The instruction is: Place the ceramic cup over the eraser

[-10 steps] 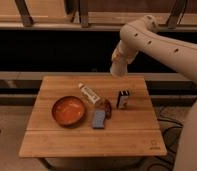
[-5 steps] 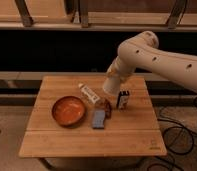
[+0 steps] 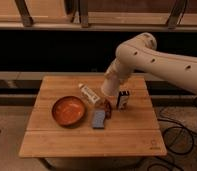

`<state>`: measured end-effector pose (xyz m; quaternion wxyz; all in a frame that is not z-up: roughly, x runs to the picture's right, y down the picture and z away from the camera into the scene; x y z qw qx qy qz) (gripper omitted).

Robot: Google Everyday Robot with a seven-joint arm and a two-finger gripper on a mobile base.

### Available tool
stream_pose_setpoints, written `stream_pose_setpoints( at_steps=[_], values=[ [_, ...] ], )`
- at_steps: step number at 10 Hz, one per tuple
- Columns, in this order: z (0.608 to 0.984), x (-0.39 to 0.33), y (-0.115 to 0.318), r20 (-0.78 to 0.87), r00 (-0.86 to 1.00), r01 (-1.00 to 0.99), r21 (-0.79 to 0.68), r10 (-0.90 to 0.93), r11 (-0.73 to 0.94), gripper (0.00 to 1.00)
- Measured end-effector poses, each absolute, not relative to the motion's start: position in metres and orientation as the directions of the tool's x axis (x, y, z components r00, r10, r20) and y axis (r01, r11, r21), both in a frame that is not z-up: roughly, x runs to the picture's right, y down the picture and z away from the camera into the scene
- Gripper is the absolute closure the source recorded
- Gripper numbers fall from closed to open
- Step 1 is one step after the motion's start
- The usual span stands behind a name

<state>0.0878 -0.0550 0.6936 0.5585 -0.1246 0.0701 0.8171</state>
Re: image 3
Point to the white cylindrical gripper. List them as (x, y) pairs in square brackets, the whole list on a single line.
[(118, 69)]

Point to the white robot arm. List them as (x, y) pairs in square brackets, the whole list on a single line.
[(140, 53)]

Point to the blue eraser sponge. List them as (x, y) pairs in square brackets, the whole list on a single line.
[(98, 119)]

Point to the orange ceramic bowl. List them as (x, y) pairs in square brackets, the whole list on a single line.
[(68, 110)]

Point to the blue black box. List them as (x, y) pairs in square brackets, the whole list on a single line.
[(122, 99)]

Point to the clear plastic bottle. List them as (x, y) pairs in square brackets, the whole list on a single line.
[(96, 100)]

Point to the wooden table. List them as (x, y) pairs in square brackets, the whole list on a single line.
[(132, 132)]

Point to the wooden shelf with brackets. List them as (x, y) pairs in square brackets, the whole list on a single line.
[(114, 15)]

